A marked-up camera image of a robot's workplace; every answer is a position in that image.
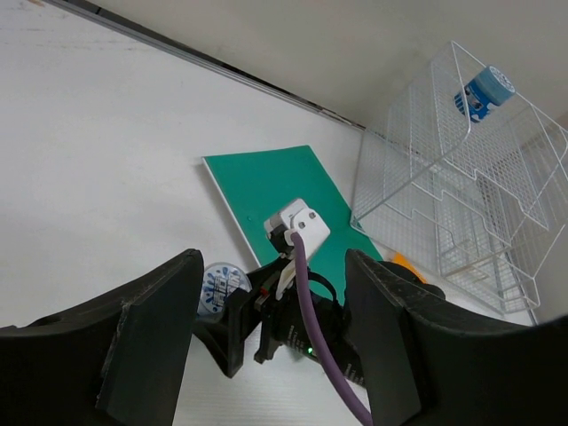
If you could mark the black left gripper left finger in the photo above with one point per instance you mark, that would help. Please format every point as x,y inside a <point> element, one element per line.
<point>117,359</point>

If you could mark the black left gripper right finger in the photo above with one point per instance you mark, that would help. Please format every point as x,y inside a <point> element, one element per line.
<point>427,361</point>

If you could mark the green notebook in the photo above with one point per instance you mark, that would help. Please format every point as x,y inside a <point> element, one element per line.
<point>257,185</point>

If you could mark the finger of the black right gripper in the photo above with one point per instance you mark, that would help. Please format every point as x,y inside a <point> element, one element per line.
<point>224,334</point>

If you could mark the white wire desk organizer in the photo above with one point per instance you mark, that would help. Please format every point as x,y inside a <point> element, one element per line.
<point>475,196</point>

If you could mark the metal rail at back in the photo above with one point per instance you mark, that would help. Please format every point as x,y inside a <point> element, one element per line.
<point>103,17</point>

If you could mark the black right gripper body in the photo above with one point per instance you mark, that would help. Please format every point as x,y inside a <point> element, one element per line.
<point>282,323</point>

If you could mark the blue white jar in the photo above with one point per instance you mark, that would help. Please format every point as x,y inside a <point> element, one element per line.
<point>488,90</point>
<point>220,280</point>

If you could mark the orange notebook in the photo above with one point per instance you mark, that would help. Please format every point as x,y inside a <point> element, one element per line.
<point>401,260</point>

